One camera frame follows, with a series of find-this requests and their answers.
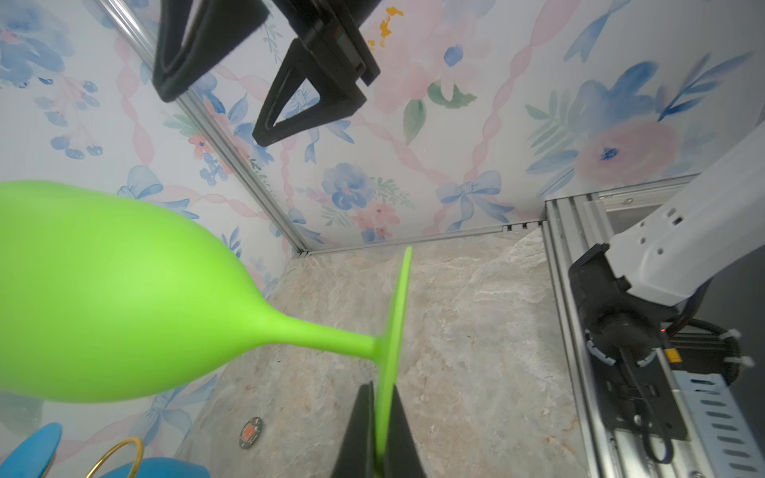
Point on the round green red badge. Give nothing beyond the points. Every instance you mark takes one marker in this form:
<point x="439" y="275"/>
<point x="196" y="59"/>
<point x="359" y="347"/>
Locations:
<point x="251" y="432"/>

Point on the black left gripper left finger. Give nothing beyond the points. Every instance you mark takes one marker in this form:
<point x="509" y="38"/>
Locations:
<point x="356" y="458"/>

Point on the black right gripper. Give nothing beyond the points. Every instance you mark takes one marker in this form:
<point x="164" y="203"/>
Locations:
<point x="316" y="83"/>

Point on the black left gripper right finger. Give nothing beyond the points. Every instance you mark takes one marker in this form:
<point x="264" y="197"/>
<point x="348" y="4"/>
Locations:
<point x="401" y="458"/>

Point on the lime green wine glass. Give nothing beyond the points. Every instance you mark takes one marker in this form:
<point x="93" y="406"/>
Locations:
<point x="106" y="298"/>

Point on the left corner aluminium post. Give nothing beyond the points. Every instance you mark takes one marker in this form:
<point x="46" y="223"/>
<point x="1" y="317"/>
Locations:
<point x="143" y="42"/>

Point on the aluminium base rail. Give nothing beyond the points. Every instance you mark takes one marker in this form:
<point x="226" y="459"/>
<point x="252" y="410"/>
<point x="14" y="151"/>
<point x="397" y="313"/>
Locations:
<point x="707" y="381"/>

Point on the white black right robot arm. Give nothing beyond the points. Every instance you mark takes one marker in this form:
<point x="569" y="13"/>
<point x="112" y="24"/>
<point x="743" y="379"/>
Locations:
<point x="386" y="121"/>

